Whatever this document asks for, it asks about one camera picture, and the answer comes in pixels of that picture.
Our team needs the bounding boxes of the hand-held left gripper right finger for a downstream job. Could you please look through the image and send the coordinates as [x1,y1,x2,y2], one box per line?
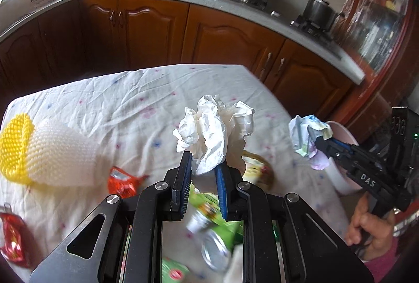
[214,162,374,283]

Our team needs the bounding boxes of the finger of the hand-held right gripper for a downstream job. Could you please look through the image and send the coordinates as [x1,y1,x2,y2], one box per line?
[327,138,361,157]
[314,138,353,170]

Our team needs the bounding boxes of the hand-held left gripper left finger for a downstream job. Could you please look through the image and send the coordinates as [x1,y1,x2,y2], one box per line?
[29,151,194,283]

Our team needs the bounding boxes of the pink plastic bin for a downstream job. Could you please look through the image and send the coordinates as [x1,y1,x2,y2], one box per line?
[322,121,361,196]

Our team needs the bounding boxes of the pastel paper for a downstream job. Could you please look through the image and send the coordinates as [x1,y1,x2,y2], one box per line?
[288,114,334,170]

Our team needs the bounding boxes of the yellow food wrapper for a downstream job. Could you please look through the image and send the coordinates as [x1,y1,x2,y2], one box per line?
[241,152,276,194]

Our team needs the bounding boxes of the white tissue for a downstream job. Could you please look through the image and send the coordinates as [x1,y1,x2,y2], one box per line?
[173,94,255,176]

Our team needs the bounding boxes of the crushed green can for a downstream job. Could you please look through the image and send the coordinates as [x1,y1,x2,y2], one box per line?
[186,192,245,273]

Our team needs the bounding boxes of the green drink carton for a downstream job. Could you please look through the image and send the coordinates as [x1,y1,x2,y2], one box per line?
[161,256,192,283]

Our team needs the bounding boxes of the person's right forearm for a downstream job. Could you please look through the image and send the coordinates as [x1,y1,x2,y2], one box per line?
[362,234,419,283]

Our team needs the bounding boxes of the person's right hand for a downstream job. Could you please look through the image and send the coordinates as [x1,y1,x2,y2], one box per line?
[346,195,401,262]

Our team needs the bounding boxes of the red snack wrapper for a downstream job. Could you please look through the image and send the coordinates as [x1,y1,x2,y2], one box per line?
[108,166,150,200]
[0,203,31,269]

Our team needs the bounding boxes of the white floral tablecloth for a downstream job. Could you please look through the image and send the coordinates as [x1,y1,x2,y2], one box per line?
[0,64,349,283]

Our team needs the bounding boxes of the black gas stove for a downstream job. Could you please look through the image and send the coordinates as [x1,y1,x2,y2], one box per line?
[227,0,343,58]

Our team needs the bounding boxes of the red-brown wooden glass door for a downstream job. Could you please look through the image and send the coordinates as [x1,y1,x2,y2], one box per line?
[322,0,419,143]

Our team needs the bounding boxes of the steel pot with lid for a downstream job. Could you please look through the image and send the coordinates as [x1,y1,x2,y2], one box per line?
[301,0,345,32]

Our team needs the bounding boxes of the wooden base cabinets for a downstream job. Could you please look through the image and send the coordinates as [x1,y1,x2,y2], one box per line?
[0,0,356,121]

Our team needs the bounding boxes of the yellow foam fruit net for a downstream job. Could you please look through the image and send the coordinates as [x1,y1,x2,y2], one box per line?
[0,113,45,188]

